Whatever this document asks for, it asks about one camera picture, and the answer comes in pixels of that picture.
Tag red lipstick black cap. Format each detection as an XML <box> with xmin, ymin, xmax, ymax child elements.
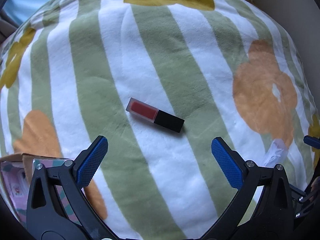
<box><xmin>126</xmin><ymin>98</ymin><xmax>184</xmax><ymax>133</ymax></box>

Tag small clear plastic wrapper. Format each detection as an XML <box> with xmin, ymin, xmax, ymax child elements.
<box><xmin>262</xmin><ymin>139</ymin><xmax>289</xmax><ymax>168</ymax></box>

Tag brown cardboard box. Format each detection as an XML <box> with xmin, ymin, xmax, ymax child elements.
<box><xmin>0</xmin><ymin>153</ymin><xmax>73</xmax><ymax>228</ymax></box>

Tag pink striped box liner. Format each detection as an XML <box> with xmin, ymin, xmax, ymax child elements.
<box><xmin>0</xmin><ymin>158</ymin><xmax>81</xmax><ymax>225</ymax></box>

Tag striped floral blanket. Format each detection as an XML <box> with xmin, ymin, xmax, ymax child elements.
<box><xmin>1</xmin><ymin>0</ymin><xmax>319</xmax><ymax>239</ymax></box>

